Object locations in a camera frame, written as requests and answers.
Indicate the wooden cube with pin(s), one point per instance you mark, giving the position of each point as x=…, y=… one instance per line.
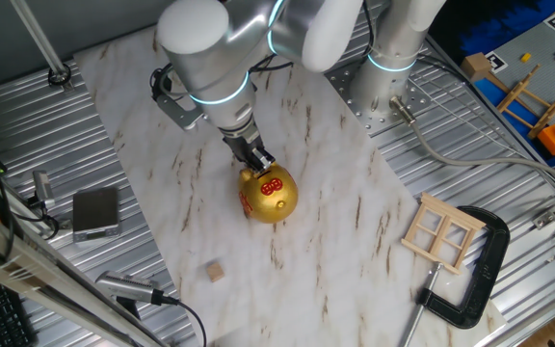
x=475, y=67

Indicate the blue foam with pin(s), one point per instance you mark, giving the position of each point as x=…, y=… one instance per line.
x=499, y=29

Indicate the gold piggy bank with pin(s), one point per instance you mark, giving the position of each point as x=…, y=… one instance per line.
x=268, y=202

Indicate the grey brick baseplate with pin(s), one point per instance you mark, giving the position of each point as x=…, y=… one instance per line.
x=542, y=43

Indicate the yellow toy brick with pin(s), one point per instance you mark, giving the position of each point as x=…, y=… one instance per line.
x=525, y=57

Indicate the metal tripod pole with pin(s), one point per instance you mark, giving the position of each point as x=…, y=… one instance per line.
x=39, y=38

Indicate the marble pattern board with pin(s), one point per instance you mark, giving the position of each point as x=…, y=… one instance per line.
x=306, y=270

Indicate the small grey camera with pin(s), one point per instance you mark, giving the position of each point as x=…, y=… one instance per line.
x=43, y=187

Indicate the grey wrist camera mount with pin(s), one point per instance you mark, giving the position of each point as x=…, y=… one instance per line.
x=181, y=113

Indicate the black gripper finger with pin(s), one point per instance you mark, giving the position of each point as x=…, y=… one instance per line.
x=264, y=160
x=249, y=164

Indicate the silver ribbed camera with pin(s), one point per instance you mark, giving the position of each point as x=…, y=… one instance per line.
x=125, y=285

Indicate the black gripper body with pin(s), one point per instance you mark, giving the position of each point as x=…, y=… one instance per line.
x=244, y=144

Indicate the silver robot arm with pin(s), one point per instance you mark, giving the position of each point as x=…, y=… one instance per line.
x=210, y=67

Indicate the black C-clamp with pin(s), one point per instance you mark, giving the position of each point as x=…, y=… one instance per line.
x=494, y=250

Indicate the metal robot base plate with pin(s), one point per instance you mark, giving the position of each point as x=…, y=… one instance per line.
x=342, y=96

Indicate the aluminium frame beam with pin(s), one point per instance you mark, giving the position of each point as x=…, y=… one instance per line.
x=32, y=272

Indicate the small wooden block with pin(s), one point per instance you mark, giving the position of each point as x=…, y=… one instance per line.
x=215, y=273

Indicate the grey digital scale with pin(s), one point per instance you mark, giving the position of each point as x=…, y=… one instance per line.
x=95, y=209

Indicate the wooden ladder frame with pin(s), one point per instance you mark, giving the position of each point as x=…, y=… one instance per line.
x=518, y=88

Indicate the black camera stand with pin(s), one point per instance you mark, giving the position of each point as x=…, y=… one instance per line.
x=130, y=307

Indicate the wooden window frame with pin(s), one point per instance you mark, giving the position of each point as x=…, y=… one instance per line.
x=443, y=231

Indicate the small metal bracket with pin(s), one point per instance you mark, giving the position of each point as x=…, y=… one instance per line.
x=545, y=221

